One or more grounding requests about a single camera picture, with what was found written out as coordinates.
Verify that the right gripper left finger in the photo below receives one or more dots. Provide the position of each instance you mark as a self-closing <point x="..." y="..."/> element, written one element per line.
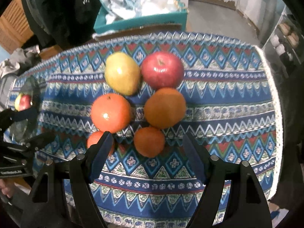
<point x="46" y="205"/>

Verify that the red apple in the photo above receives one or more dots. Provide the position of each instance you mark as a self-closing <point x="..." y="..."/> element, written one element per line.
<point x="25" y="102"/>
<point x="162" y="70"/>

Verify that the small mandarin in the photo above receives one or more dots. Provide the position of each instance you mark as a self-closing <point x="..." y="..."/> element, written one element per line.
<point x="94" y="138"/>

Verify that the large orange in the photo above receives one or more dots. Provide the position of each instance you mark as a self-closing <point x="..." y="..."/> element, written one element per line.
<point x="111" y="112"/>

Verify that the small tangerine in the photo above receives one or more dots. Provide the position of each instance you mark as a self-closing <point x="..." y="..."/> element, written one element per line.
<point x="149" y="141"/>

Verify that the yellow-green mango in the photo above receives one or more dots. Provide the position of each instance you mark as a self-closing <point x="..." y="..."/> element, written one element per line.
<point x="17" y="102"/>
<point x="122" y="73"/>

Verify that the person left hand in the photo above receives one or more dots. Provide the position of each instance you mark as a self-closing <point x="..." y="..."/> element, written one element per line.
<point x="7" y="187"/>

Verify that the pile of grey clothes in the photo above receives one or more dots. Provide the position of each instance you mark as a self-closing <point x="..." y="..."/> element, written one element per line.
<point x="19" y="61"/>

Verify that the wooden drawer box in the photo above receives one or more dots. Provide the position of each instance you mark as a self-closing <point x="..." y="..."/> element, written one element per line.
<point x="50" y="52"/>

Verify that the blue patterned tablecloth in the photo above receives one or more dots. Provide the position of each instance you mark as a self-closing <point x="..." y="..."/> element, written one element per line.
<point x="150" y="91"/>

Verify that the wooden louvered wardrobe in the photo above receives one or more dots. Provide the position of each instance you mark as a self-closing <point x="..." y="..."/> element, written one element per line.
<point x="15" y="30"/>

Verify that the black hanging coat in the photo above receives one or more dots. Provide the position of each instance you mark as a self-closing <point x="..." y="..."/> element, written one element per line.
<point x="66" y="23"/>

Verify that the teal plastic crate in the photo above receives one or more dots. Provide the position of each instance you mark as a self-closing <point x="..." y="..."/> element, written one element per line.
<point x="179" y="17"/>

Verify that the metal shoe rack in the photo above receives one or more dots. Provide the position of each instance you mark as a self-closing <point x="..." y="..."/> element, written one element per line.
<point x="284" y="47"/>

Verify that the large cardboard box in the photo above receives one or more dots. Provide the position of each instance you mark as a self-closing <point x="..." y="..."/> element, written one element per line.
<point x="143" y="30"/>

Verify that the clear plastic bag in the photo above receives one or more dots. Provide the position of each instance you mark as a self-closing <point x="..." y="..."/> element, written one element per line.
<point x="154" y="7"/>

